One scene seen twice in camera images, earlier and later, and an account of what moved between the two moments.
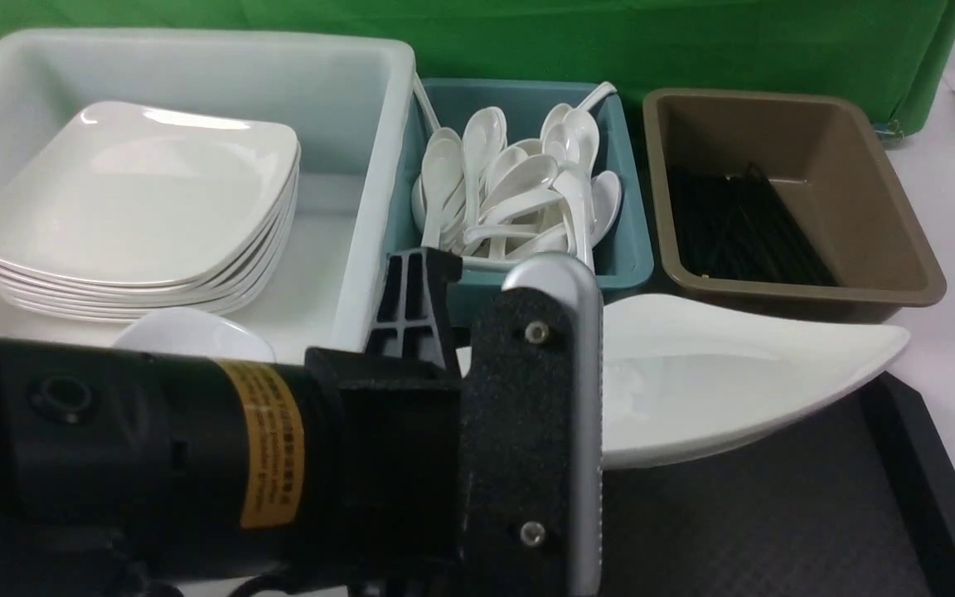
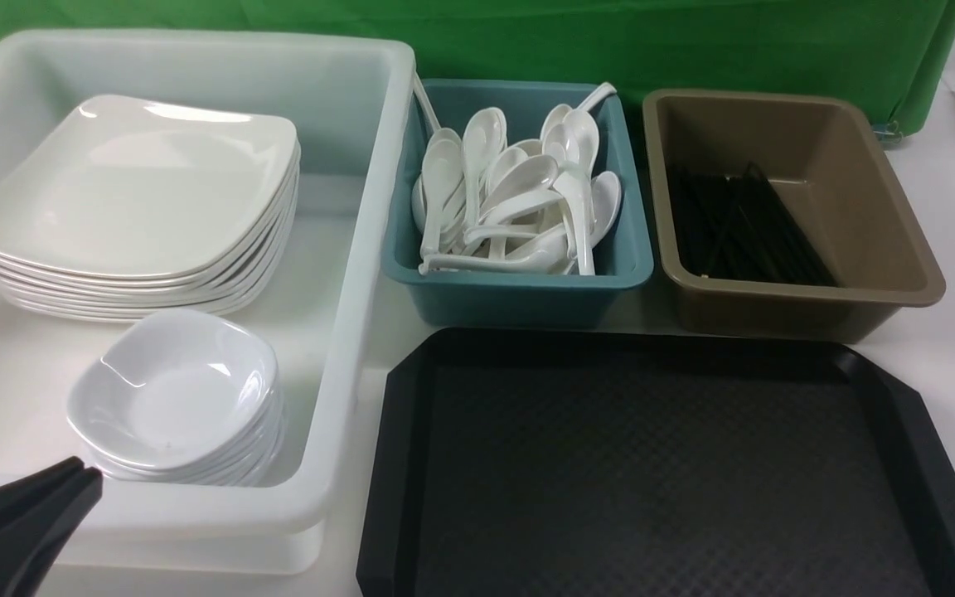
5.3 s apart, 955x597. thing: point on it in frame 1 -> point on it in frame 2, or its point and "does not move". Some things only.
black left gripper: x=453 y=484 -> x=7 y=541
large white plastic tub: x=343 y=99 does not move
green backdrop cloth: x=898 y=51 does not move
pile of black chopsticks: x=739 y=228 does not move
